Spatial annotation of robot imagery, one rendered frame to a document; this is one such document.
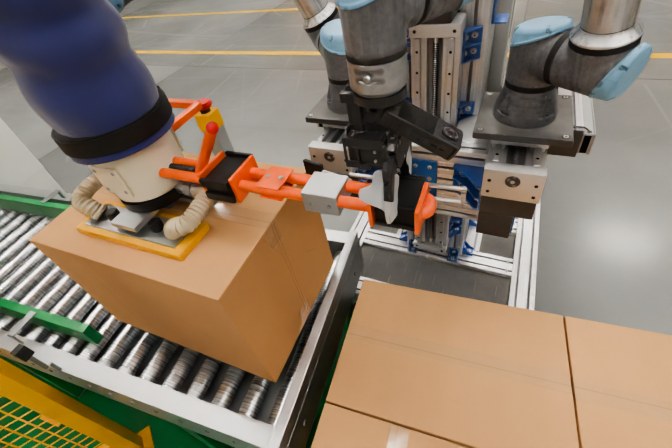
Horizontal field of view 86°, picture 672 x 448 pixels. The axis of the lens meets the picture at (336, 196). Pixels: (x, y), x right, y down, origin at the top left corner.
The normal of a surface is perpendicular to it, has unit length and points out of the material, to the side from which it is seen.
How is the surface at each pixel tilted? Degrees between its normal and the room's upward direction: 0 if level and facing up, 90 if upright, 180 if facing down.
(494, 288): 0
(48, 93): 78
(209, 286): 0
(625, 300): 0
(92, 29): 72
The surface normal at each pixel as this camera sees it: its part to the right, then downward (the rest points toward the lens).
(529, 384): -0.16, -0.73
